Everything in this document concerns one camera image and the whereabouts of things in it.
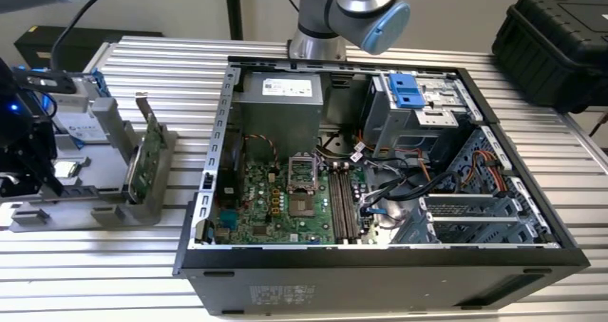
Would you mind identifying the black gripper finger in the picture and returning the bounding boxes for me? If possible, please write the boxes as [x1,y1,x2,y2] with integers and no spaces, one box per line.
[35,157,66,199]
[0,172,39,198]

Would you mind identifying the silver CPU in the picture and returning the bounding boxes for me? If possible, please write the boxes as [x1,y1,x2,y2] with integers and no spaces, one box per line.
[53,160,81,179]

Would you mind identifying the grey parts rack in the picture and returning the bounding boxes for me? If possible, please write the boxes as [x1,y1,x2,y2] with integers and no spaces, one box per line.
[9,97,181,233]

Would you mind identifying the hard disk in blue carrier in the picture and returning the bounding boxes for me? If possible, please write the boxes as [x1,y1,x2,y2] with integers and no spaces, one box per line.
[51,68,115,148]

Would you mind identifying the green graphics card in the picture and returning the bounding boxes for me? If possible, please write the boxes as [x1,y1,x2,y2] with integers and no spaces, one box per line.
[122,92,167,204]

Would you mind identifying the black cabinet yellow label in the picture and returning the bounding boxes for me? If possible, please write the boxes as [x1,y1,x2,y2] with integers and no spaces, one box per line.
[13,25,165,77]

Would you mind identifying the black case fan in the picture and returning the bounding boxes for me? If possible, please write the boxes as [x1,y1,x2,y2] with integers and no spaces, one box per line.
[217,120,247,211]

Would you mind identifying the green motherboard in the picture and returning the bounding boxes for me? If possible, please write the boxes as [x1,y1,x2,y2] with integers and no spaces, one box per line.
[211,157,382,246]

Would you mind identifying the grey power supply unit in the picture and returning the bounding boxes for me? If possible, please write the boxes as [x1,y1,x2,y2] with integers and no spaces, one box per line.
[235,71,326,159]

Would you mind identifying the CPU socket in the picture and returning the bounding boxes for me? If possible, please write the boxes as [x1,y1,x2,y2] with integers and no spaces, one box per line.
[287,189,318,219]

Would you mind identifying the black open PC case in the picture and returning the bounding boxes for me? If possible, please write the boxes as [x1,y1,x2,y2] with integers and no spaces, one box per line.
[171,55,594,318]

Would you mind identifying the blue plastic drive latch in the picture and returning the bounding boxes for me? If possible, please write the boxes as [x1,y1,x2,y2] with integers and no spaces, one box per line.
[387,73,426,109]

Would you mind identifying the grey metal slot cover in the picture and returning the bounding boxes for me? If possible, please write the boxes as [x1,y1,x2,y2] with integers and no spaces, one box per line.
[427,214,534,244]
[421,193,521,219]

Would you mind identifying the black hard equipment case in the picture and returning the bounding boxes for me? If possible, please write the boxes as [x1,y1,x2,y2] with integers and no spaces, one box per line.
[491,0,608,115]

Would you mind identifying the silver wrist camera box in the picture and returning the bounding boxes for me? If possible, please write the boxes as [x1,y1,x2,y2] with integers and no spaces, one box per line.
[47,73,91,122]

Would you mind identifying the black camera cable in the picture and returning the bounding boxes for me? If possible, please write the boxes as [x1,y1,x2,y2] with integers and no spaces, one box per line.
[49,0,125,73]

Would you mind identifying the red yellow fan wire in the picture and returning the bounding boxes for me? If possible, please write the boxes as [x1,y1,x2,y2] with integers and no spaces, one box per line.
[243,134,283,170]

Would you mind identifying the metal socket cover frame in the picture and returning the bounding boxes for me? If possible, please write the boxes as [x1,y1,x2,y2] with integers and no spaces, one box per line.
[287,150,319,191]

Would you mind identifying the grey wires white plugs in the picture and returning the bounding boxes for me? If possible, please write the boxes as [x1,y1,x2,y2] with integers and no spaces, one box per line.
[317,136,382,168]

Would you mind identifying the black cable bundle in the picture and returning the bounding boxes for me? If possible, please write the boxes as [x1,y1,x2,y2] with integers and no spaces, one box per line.
[375,157,458,202]

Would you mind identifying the thin orange cable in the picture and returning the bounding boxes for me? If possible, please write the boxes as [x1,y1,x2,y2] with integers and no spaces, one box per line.
[417,150,433,181]

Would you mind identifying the orange red wire bundle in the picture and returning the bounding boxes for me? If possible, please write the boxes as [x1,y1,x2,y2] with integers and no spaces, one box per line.
[463,150,513,198]

